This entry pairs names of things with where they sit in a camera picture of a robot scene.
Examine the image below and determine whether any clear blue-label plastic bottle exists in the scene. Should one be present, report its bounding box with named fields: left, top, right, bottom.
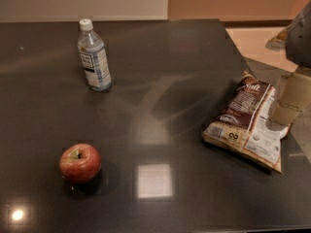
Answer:
left=78, top=18, right=112, bottom=91

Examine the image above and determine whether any brown white chip bag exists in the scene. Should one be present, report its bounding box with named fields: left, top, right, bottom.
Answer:
left=202, top=71, right=291, bottom=174

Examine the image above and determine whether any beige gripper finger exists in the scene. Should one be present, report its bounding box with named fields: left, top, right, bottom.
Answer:
left=270, top=66, right=311, bottom=125

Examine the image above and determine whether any red apple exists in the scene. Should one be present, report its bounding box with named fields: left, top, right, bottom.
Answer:
left=59, top=144, right=101, bottom=184

